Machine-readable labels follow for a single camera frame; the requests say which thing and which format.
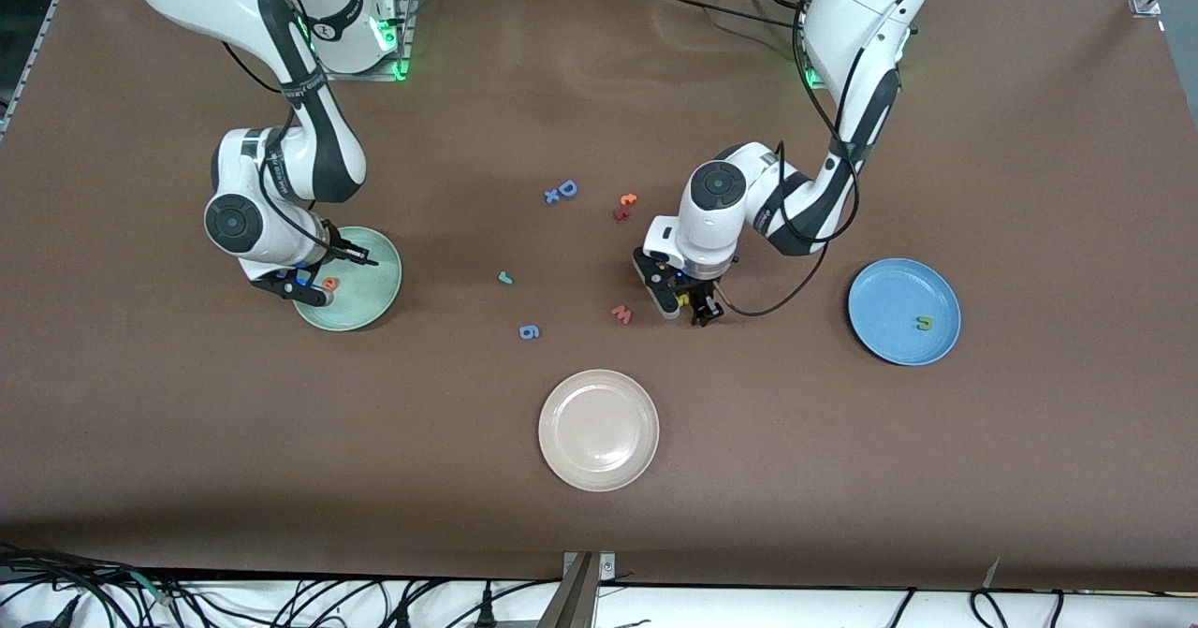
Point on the metal bracket plate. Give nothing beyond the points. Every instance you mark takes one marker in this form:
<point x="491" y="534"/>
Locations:
<point x="606" y="567"/>

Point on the pale green plate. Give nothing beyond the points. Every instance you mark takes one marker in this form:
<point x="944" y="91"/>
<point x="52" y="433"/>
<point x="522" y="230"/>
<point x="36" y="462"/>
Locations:
<point x="370" y="282"/>

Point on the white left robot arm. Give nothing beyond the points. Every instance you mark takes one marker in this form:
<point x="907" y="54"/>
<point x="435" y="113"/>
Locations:
<point x="861" y="10"/>

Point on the blue foam letter D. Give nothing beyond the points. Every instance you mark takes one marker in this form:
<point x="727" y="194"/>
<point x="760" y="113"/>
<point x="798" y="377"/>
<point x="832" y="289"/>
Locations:
<point x="561" y="188"/>

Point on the blue plate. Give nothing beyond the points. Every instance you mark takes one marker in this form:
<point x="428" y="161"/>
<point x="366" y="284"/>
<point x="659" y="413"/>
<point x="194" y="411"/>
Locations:
<point x="889" y="310"/>

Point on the brown table cover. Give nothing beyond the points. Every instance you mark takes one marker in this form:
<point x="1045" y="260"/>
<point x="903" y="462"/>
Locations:
<point x="749" y="516"/>

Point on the beige plate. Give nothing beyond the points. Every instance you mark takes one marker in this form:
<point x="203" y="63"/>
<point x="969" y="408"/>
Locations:
<point x="599" y="431"/>

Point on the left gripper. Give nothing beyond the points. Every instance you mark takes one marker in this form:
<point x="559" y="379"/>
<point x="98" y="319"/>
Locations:
<point x="700" y="299"/>

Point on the pink foam letter w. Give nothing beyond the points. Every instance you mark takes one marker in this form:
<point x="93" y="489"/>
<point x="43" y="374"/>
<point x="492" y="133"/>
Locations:
<point x="621" y="314"/>

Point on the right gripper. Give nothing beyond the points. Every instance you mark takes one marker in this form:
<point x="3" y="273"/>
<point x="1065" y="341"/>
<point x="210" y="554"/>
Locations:
<point x="329" y="245"/>

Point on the white paper tag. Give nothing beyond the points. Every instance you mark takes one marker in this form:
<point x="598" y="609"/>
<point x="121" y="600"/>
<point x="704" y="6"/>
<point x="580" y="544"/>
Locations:
<point x="993" y="574"/>

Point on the aluminium profile beam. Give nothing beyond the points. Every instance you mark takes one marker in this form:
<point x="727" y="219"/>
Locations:
<point x="571" y="600"/>

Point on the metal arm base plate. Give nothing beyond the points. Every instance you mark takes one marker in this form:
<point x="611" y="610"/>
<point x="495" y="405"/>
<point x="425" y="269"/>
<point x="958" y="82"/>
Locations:
<point x="406" y="29"/>

